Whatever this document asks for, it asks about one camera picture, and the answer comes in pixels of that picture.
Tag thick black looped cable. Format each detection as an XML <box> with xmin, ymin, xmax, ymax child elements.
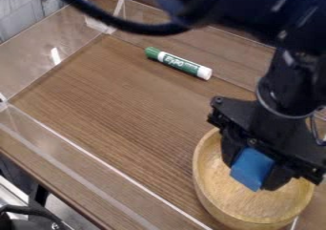
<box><xmin>40</xmin><ymin>0</ymin><xmax>213</xmax><ymax>36</ymax></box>

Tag blue rectangular block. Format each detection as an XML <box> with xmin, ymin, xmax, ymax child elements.
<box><xmin>231</xmin><ymin>147</ymin><xmax>275</xmax><ymax>192</ymax></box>

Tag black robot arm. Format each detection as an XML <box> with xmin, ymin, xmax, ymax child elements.
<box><xmin>157</xmin><ymin>0</ymin><xmax>326</xmax><ymax>191</ymax></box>

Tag black metal table leg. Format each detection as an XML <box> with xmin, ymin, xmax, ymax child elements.
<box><xmin>34</xmin><ymin>185</ymin><xmax>49</xmax><ymax>206</ymax></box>

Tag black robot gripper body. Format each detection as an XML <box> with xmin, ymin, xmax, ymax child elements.
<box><xmin>207</xmin><ymin>96</ymin><xmax>326</xmax><ymax>185</ymax></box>

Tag clear acrylic tray walls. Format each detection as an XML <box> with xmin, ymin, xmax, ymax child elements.
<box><xmin>0</xmin><ymin>0</ymin><xmax>326</xmax><ymax>230</ymax></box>

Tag green Expo marker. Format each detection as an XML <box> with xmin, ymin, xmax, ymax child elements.
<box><xmin>145</xmin><ymin>47</ymin><xmax>212</xmax><ymax>80</ymax></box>

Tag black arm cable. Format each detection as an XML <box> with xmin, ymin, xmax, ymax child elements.
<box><xmin>308</xmin><ymin>105</ymin><xmax>326</xmax><ymax>146</ymax></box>

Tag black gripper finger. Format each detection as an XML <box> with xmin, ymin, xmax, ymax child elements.
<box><xmin>220</xmin><ymin>128</ymin><xmax>249</xmax><ymax>167</ymax></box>
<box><xmin>260</xmin><ymin>161</ymin><xmax>296</xmax><ymax>191</ymax></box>

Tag brown wooden bowl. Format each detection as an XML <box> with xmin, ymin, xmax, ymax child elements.
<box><xmin>192</xmin><ymin>129</ymin><xmax>314</xmax><ymax>230</ymax></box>

